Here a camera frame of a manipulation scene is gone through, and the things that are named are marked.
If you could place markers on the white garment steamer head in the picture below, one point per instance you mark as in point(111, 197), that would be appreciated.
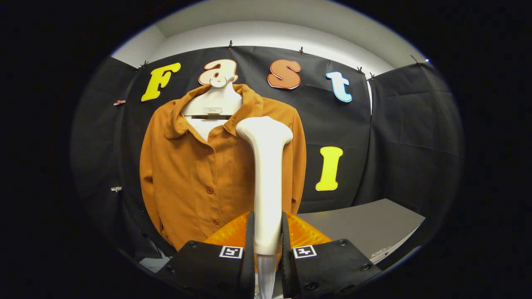
point(266, 187)

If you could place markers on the black backdrop cloth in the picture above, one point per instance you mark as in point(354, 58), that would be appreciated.
point(407, 145)

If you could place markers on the orange-brown button shirt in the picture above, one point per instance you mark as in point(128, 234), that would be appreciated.
point(187, 182)

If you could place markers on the white mannequin torso stand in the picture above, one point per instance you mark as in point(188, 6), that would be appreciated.
point(212, 99)

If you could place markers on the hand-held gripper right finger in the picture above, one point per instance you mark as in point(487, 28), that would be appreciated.
point(286, 270)

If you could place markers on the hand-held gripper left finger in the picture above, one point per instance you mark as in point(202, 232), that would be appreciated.
point(249, 274)

